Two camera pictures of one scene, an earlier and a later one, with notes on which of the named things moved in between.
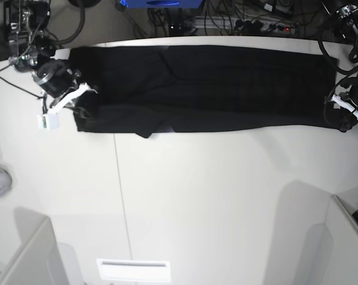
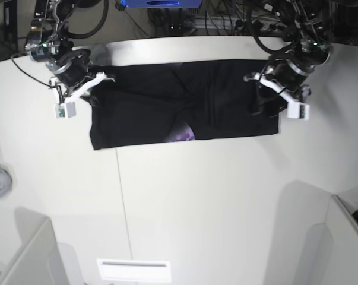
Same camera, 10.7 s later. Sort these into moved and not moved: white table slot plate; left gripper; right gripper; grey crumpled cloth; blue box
Moved: left gripper; right gripper
Not moved: white table slot plate; blue box; grey crumpled cloth
